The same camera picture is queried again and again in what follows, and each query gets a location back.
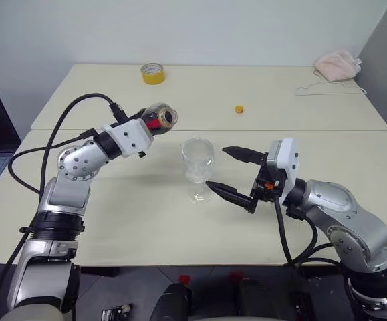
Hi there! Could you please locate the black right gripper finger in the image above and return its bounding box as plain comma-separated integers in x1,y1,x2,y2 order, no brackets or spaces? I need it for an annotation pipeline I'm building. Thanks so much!
205,181,257,214
222,146,268,165

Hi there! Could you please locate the pink fluffy cloth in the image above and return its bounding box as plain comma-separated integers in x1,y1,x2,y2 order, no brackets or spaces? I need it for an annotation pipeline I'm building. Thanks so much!
314,49,362,82

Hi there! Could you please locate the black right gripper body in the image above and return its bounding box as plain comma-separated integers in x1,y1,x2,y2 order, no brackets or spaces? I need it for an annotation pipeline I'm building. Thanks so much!
249,153,287,201

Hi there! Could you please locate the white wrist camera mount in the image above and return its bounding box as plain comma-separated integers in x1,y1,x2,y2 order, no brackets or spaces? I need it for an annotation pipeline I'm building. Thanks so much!
101,119,154,158
267,137,299,201

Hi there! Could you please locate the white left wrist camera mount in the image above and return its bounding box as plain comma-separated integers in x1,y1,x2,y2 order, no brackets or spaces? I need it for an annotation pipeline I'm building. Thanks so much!
101,119,154,158

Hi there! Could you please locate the thin white wire hanger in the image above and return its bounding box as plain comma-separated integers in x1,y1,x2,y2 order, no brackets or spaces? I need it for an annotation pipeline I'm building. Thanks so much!
295,66,370,98

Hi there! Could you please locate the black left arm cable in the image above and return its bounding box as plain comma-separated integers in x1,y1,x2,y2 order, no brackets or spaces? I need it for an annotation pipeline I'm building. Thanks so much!
7,128,98,195

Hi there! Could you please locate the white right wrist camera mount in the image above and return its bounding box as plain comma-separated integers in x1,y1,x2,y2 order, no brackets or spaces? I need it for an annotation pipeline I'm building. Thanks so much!
267,137,299,201

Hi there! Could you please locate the black rounded shape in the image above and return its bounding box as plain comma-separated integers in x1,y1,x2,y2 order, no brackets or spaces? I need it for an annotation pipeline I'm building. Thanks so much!
154,282,194,321

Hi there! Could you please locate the small black metal device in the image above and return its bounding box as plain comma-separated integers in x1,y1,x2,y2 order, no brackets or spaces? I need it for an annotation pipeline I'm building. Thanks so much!
102,303,134,321

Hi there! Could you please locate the yellow adhesive tape roll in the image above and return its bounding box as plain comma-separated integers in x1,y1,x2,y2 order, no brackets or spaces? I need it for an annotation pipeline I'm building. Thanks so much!
140,62,166,86

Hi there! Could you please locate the clear plastic dark drink bottle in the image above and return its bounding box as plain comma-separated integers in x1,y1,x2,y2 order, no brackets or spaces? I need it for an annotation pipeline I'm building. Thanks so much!
136,102,180,135

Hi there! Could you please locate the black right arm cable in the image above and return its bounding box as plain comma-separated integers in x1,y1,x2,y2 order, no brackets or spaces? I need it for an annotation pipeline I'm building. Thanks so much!
273,197,344,268

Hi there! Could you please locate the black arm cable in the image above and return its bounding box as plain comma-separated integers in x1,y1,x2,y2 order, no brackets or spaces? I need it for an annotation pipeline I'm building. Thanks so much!
7,128,98,195
273,197,344,268

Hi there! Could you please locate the clear wine glass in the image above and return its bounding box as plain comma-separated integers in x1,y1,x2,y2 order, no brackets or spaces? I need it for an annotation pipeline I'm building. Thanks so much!
179,136,215,204

